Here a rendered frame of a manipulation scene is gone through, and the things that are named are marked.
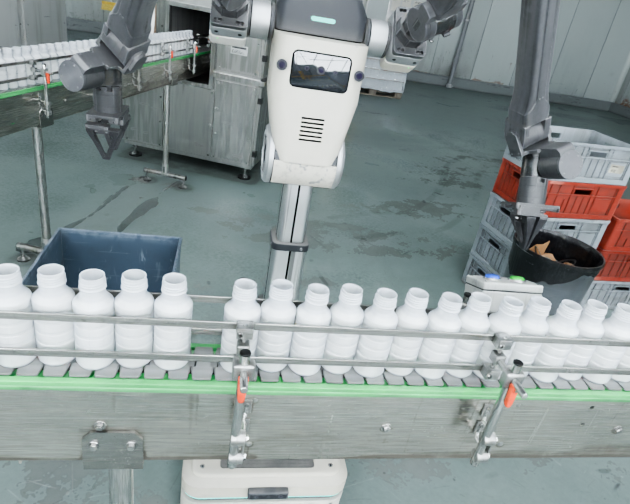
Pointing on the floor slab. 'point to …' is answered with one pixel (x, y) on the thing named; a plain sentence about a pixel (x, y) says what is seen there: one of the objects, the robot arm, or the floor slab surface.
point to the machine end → (207, 98)
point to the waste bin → (590, 259)
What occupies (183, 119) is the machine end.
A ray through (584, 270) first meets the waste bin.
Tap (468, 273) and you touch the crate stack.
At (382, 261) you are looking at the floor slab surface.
